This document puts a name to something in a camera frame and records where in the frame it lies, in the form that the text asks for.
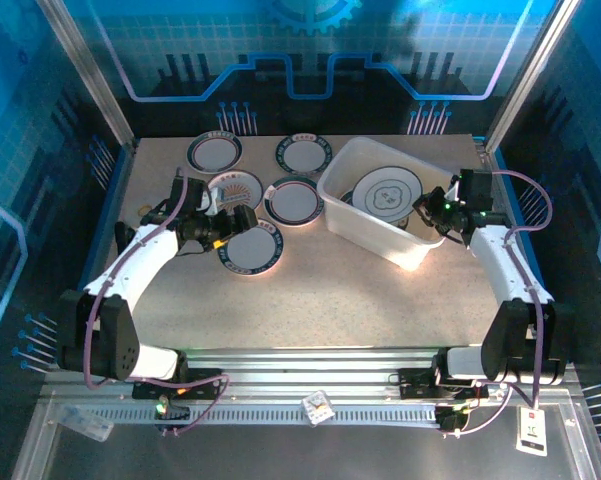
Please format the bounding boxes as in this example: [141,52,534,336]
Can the orange sunburst plate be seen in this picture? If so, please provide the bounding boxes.
[207,169,265,214]

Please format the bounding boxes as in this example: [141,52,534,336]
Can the white plate green clover outline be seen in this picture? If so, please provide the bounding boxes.
[352,164,425,221]

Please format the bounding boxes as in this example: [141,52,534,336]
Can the green rim red ring plate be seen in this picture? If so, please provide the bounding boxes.
[186,129,244,175]
[262,175,326,227]

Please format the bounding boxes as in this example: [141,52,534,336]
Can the white translucent plastic bin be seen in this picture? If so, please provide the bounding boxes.
[316,135,462,271]

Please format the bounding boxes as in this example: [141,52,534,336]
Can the white tape roll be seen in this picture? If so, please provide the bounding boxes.
[128,200,157,230]

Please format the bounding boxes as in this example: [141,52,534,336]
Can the black controller module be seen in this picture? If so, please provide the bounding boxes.
[435,405,469,434]
[153,394,191,427]

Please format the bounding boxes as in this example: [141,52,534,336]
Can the clear plastic bag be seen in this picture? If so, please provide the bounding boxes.
[59,405,115,442]

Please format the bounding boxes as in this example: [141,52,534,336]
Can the white tag card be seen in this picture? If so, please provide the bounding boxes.
[514,404,550,457]

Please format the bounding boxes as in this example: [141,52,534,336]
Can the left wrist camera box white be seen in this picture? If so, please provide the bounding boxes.
[199,188,222,215]

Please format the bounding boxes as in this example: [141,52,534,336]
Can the black upright bracket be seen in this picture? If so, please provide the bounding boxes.
[113,222,132,254]

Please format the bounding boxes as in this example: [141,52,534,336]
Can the aluminium corner post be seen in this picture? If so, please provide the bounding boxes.
[34,0,137,150]
[483,0,582,151]

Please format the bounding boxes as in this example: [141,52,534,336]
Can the aluminium rail frame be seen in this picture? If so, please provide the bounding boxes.
[39,347,584,404]

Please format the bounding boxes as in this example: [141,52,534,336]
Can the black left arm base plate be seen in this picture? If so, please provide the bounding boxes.
[131,367,227,402]

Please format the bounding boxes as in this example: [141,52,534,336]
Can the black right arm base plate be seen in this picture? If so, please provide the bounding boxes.
[397,367,491,401]

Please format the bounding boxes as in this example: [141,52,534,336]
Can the white slotted cable duct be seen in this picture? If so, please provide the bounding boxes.
[87,403,439,427]

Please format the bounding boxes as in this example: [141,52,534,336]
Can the small white tag on rail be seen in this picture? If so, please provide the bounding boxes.
[299,388,335,426]

